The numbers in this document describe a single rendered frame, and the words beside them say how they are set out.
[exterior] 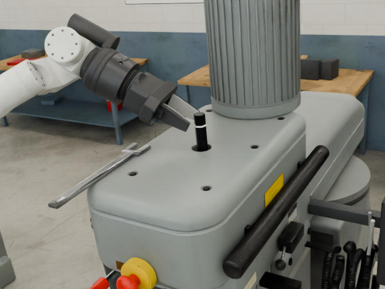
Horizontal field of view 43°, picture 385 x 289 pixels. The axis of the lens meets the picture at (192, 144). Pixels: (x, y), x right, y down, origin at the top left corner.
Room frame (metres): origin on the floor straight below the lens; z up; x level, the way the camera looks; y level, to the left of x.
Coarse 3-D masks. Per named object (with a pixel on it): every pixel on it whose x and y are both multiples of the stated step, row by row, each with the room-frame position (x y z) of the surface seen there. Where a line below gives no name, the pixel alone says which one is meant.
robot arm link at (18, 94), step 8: (8, 72) 0.89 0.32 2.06; (0, 80) 0.88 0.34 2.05; (8, 80) 0.87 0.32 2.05; (16, 80) 0.87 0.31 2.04; (0, 88) 0.87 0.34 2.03; (8, 88) 0.87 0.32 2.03; (16, 88) 0.87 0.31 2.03; (24, 88) 0.87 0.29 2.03; (0, 96) 0.86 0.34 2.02; (8, 96) 0.86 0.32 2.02; (16, 96) 0.87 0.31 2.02; (24, 96) 0.87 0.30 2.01; (32, 96) 0.89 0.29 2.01; (0, 104) 0.86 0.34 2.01; (8, 104) 0.87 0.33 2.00; (16, 104) 0.88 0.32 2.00; (0, 112) 0.86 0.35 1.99; (8, 112) 0.88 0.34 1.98
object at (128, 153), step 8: (136, 144) 0.87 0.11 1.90; (128, 152) 0.84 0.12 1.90; (136, 152) 0.83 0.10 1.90; (144, 152) 0.84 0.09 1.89; (120, 160) 0.80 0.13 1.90; (104, 168) 0.77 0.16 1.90; (112, 168) 0.78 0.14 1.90; (96, 176) 0.75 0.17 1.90; (104, 176) 0.76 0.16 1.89; (80, 184) 0.72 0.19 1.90; (88, 184) 0.72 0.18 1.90; (72, 192) 0.70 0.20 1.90; (80, 192) 0.70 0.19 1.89; (56, 200) 0.68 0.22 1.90; (64, 200) 0.67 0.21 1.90; (56, 208) 0.66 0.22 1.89
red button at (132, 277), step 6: (120, 276) 0.63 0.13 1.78; (126, 276) 0.62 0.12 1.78; (132, 276) 0.63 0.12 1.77; (120, 282) 0.62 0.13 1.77; (126, 282) 0.61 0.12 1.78; (132, 282) 0.61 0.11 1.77; (138, 282) 0.63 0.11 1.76; (120, 288) 0.62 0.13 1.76; (126, 288) 0.61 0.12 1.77; (132, 288) 0.61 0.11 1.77; (138, 288) 0.61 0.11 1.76
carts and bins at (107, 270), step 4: (92, 228) 2.66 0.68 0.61; (104, 264) 2.65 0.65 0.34; (104, 268) 2.68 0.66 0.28; (108, 268) 2.61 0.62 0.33; (108, 272) 2.62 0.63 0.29; (120, 272) 2.56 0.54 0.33; (116, 276) 2.58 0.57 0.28; (112, 280) 2.61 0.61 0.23; (116, 280) 2.58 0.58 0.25; (112, 284) 2.62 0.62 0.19; (112, 288) 2.63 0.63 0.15; (116, 288) 2.60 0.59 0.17; (152, 288) 2.60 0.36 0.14; (156, 288) 2.62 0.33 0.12; (160, 288) 2.65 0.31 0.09
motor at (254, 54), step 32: (224, 0) 0.98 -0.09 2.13; (256, 0) 0.95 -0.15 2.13; (288, 0) 0.97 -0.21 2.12; (224, 32) 0.98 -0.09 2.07; (256, 32) 0.95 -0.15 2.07; (288, 32) 0.97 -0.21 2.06; (224, 64) 0.99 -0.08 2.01; (256, 64) 0.96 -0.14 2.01; (288, 64) 0.97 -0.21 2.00; (224, 96) 0.99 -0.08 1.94; (256, 96) 0.96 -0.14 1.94; (288, 96) 0.97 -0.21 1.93
